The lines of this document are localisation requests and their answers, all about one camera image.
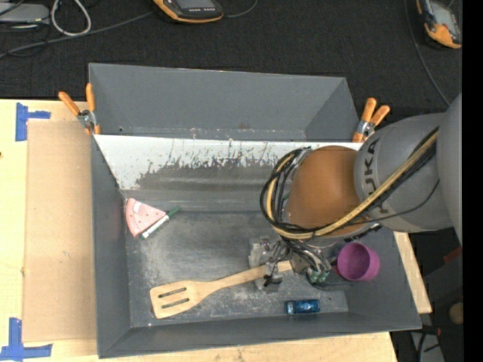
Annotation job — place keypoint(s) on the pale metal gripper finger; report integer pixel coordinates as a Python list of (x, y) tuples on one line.
[(269, 279), (260, 251)]

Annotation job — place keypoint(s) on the wooden slotted spatula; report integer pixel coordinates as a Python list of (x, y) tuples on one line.
[(177, 300)]

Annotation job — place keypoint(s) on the blue toy car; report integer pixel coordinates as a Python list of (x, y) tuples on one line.
[(302, 306)]

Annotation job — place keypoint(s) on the grey metal bin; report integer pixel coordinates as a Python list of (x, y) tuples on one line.
[(211, 247)]

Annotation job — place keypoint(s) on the purple plastic cup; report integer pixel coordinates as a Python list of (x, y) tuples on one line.
[(358, 264)]

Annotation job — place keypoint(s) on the green and white marker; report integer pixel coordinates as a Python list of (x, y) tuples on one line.
[(160, 223)]

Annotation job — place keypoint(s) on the pink toy watermelon slice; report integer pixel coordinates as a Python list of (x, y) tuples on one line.
[(141, 217)]

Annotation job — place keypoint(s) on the brown cardboard board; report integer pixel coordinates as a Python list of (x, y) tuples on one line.
[(56, 221)]

